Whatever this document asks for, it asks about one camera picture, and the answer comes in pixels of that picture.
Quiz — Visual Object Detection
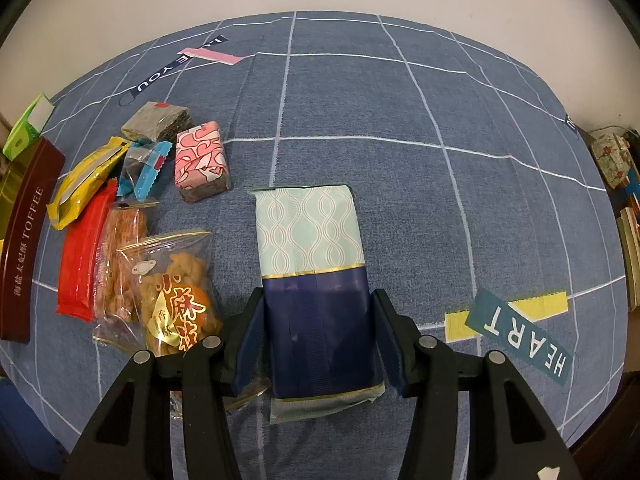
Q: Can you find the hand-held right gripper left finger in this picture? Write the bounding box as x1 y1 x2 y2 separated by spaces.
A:
65 287 273 480

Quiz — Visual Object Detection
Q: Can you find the clear orange cracker packet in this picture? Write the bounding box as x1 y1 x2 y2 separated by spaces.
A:
92 200 160 331

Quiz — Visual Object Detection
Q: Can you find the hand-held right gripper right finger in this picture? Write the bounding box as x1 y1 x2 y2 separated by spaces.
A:
370 288 583 480

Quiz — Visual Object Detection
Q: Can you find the red snack packet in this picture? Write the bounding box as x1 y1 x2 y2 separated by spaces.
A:
56 178 118 322

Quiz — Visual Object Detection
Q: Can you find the floral box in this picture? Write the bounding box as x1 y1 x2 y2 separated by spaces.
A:
590 130 640 191

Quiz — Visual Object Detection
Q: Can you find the green and white box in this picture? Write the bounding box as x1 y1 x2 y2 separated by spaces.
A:
2 93 56 161

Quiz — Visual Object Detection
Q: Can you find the pink patterned snack packet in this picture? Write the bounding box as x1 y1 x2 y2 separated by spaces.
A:
174 120 233 204

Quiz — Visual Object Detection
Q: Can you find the yellow foil pouch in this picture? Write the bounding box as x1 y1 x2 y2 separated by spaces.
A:
46 136 132 231

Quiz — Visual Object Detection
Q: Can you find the grey foil snack packet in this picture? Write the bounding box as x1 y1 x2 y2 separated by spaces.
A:
121 101 193 143

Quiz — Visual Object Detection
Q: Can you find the navy and mint snack package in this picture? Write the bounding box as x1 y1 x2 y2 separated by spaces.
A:
248 183 387 426

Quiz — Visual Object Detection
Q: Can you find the blue checked bed sheet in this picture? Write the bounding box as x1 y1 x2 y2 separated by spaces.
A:
0 10 631 480

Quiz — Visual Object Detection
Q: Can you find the clear blue-ended candy packet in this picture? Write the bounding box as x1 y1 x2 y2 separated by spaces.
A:
116 140 173 200

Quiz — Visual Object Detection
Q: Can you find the maroon tin box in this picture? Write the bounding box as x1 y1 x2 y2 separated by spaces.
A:
0 136 67 343

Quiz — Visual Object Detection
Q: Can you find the clear bag of fried snacks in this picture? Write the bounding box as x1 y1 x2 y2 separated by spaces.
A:
91 230 273 411

